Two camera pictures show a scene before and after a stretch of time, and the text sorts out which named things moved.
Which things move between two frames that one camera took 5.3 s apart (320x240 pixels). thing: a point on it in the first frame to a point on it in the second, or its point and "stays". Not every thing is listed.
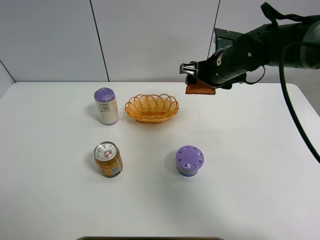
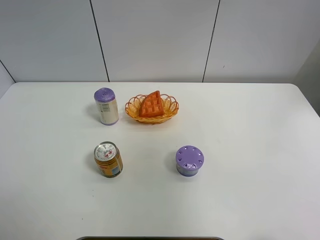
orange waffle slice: (200, 88) to (151, 105)
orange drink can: (108, 158) stays
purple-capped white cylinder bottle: (106, 102) stays
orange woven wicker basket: (150, 108) stays
